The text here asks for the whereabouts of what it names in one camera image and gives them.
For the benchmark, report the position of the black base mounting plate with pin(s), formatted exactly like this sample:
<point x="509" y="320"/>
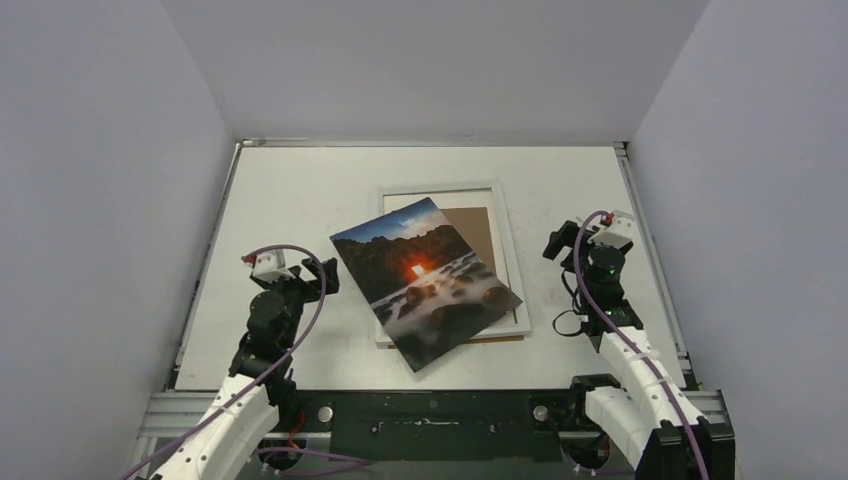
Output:
<point x="427" y="443"/>

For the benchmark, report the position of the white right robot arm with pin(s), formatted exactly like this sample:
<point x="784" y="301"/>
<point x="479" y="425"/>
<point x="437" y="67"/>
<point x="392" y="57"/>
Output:
<point x="637" y="407"/>

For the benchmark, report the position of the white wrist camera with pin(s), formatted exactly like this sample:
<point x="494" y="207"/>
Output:
<point x="617" y="229"/>
<point x="268" y="266"/>

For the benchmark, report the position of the white picture frame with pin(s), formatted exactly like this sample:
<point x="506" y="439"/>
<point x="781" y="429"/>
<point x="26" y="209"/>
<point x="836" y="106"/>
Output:
<point x="513" y="265"/>

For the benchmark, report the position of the brown fibreboard backing board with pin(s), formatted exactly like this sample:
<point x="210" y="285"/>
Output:
<point x="470" y="276"/>

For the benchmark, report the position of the aluminium table front rail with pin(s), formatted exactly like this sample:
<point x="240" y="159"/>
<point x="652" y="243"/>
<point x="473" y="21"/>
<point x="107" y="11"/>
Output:
<point x="171" y="414"/>

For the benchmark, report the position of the white passe-partout mat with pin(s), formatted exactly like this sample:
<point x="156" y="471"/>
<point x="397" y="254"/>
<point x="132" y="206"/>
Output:
<point x="471" y="209"/>

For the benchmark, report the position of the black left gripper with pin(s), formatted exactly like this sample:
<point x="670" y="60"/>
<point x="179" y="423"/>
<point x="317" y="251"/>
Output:
<point x="312" y="288"/>

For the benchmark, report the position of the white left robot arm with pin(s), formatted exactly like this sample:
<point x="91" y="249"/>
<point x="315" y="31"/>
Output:
<point x="258" y="391"/>

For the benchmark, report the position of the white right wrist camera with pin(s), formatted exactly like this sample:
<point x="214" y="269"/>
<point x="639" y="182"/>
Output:
<point x="617" y="229"/>

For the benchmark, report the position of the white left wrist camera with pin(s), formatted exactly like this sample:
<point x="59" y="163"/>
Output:
<point x="268" y="266"/>

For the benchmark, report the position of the sunset landscape photo print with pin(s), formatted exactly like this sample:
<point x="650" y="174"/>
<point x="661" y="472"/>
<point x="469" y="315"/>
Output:
<point x="428" y="288"/>

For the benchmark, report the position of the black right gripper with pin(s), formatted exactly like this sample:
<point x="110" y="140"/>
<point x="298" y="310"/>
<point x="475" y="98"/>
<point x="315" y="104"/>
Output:
<point x="569" y="241"/>

